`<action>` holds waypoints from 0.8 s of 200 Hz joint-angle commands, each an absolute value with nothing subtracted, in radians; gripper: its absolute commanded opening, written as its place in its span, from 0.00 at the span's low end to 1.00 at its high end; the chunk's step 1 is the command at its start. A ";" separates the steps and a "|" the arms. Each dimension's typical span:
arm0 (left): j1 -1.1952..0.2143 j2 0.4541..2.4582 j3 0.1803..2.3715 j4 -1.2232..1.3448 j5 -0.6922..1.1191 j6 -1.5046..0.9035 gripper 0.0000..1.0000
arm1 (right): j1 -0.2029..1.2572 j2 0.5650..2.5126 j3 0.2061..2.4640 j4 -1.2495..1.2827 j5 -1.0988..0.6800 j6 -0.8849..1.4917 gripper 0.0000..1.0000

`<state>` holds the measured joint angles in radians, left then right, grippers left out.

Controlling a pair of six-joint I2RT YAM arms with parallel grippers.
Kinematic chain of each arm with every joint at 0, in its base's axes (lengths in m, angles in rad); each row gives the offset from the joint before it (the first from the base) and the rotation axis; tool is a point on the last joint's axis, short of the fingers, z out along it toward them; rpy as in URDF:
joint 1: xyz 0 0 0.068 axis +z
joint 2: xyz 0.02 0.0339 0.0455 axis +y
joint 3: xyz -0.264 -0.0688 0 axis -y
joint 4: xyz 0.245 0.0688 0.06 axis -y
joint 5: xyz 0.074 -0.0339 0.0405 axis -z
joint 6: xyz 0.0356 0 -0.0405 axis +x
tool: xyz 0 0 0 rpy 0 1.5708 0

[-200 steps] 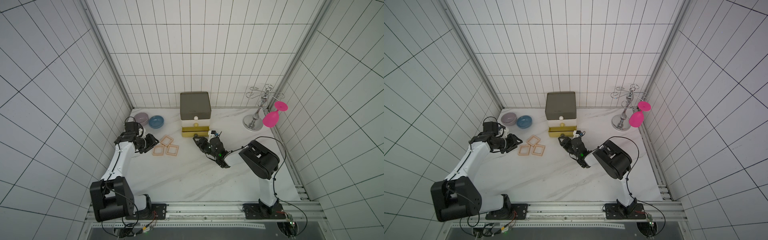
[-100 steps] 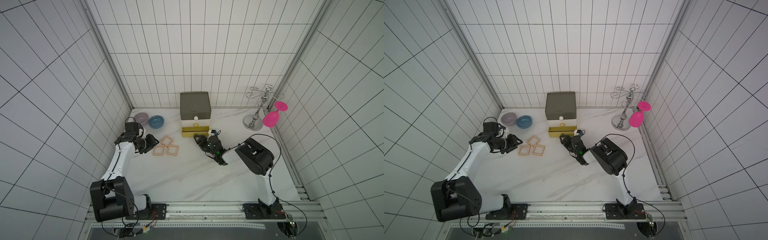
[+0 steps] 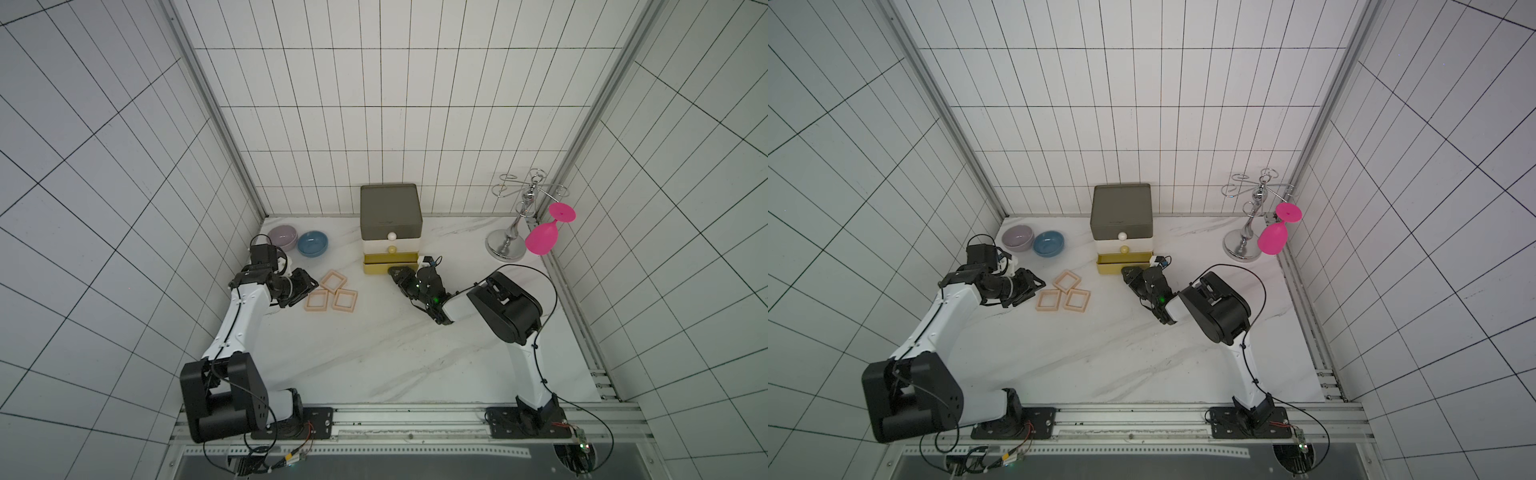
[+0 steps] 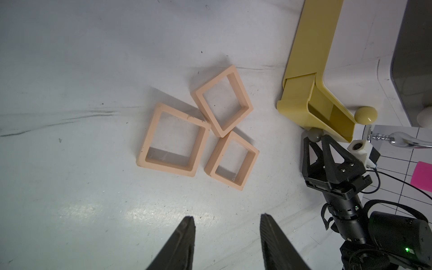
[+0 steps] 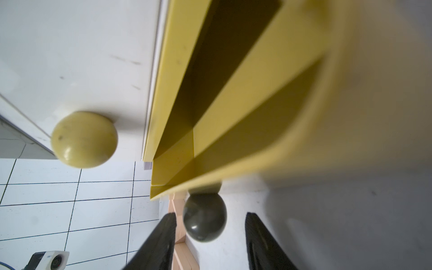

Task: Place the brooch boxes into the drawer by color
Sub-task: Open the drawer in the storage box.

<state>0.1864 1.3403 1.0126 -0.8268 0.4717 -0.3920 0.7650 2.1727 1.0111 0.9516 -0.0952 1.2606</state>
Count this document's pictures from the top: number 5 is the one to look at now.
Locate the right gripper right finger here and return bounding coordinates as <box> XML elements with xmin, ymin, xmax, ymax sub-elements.
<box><xmin>245</xmin><ymin>212</ymin><xmax>298</xmax><ymax>270</ymax></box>

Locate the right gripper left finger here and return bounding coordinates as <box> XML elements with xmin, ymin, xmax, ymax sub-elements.
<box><xmin>123</xmin><ymin>213</ymin><xmax>177</xmax><ymax>270</ymax></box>

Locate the orange brooch box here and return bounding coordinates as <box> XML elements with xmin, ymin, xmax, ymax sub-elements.
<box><xmin>172</xmin><ymin>243</ymin><xmax>200</xmax><ymax>270</ymax></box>
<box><xmin>168</xmin><ymin>191</ymin><xmax>186</xmax><ymax>244</ymax></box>

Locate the three-drawer storage cabinet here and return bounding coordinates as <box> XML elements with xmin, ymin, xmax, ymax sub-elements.
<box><xmin>0</xmin><ymin>0</ymin><xmax>432</xmax><ymax>243</ymax></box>

